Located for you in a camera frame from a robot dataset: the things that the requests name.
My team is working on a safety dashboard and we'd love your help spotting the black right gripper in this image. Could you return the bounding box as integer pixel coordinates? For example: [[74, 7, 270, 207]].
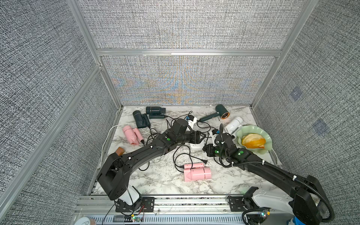
[[202, 143, 230, 162]]

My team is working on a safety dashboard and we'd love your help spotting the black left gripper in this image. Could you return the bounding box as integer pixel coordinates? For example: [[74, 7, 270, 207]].
[[176, 130, 207, 145]]

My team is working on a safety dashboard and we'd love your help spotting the black cable of green dryer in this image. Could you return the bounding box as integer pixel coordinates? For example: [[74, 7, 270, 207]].
[[196, 120, 214, 134]]

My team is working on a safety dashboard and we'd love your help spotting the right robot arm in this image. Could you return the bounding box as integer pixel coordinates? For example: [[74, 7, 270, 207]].
[[202, 134, 335, 225]]

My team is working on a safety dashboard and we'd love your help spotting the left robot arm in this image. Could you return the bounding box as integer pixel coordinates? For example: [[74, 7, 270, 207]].
[[97, 119, 206, 200]]

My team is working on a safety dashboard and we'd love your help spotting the right white power strip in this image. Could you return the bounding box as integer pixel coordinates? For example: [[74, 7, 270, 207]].
[[190, 143, 204, 151]]

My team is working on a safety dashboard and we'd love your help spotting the pink folded hair dryer front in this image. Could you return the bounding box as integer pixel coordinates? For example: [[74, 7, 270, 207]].
[[183, 163, 212, 182]]

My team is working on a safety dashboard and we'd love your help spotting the white hair dryer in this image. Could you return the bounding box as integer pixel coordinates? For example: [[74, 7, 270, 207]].
[[225, 116, 243, 136]]

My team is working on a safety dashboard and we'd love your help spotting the green hair dryer orange nozzle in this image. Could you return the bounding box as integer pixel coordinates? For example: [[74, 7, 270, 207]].
[[198, 104, 230, 122]]

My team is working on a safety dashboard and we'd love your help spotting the bread roll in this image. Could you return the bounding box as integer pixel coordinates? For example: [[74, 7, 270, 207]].
[[241, 134, 266, 149]]

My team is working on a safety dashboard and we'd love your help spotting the light green scalloped plate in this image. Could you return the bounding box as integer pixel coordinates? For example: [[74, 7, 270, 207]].
[[236, 125, 273, 154]]

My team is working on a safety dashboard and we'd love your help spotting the dark green hair dryer back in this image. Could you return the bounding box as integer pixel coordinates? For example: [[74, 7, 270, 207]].
[[146, 106, 166, 119]]

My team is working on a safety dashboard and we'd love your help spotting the dark green hair dryer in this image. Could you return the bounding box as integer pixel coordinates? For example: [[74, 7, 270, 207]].
[[133, 110, 151, 129], [146, 106, 166, 119]]

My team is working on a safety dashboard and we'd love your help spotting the dark green hair dryer left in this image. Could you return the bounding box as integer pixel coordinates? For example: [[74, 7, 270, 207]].
[[133, 110, 151, 129]]

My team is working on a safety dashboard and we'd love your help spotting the pink hair dryer left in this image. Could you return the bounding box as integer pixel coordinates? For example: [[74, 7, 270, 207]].
[[122, 126, 145, 145]]

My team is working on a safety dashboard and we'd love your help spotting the brown spice jar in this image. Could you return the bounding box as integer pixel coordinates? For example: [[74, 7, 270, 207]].
[[115, 147, 125, 156]]

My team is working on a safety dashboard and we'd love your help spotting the white round object bottom left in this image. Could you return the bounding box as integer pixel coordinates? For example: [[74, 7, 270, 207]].
[[74, 217, 97, 225]]

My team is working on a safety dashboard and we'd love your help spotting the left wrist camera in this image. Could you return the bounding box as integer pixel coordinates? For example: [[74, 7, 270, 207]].
[[185, 114, 197, 130]]

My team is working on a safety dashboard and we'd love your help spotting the black cable of back dryer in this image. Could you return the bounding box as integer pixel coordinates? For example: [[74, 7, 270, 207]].
[[164, 115, 176, 130]]

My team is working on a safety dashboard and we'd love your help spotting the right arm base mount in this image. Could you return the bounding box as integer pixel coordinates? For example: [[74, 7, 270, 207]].
[[226, 187, 270, 225]]

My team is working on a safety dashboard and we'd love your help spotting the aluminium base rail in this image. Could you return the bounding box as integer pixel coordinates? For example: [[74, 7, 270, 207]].
[[70, 195, 244, 225]]

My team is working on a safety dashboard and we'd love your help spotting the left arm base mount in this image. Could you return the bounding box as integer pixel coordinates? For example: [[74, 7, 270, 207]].
[[115, 190, 155, 215]]

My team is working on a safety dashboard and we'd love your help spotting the white power strip cable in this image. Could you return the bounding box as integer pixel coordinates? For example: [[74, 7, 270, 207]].
[[97, 123, 147, 169]]

